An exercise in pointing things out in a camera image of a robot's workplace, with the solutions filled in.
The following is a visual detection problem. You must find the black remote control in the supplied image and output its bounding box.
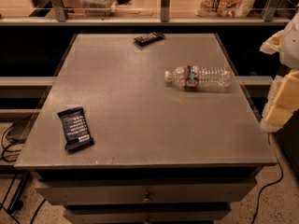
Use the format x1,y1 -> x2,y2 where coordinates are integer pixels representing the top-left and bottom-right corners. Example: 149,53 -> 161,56
135,32 -> 165,47

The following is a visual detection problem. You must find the grey box on floor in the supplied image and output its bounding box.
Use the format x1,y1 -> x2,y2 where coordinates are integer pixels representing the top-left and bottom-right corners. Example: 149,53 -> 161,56
6,117 -> 31,144

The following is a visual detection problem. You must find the clear plastic water bottle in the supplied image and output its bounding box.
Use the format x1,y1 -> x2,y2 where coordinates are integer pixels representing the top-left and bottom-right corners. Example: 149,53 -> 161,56
164,65 -> 232,90

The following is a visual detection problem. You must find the colourful snack bag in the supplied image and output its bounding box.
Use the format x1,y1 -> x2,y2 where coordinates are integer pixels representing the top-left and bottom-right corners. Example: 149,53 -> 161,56
195,0 -> 255,18

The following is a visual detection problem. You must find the black floor cable right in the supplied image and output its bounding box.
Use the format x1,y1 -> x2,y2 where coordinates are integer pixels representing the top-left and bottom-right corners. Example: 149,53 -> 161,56
250,133 -> 285,224

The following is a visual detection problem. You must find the grey metal railing frame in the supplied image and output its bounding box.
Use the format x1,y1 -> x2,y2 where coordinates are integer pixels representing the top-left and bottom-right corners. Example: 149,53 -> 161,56
0,0 -> 298,26

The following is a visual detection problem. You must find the dark blue snack bar wrapper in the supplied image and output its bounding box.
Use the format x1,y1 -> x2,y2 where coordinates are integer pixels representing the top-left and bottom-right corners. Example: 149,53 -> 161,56
58,106 -> 93,151

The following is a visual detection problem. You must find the black cables left floor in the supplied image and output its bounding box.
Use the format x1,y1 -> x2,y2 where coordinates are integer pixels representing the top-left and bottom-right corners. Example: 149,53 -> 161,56
0,117 -> 47,224

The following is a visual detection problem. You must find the clear plastic container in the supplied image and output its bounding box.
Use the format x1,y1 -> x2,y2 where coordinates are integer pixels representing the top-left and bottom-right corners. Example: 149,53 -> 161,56
79,0 -> 116,17

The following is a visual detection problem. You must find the grey drawer cabinet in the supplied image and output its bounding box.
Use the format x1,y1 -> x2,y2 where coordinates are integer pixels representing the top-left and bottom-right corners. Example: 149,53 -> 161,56
16,34 -> 277,224

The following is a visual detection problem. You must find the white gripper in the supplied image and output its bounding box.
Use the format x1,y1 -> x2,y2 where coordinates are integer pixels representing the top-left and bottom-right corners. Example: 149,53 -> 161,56
260,13 -> 299,133

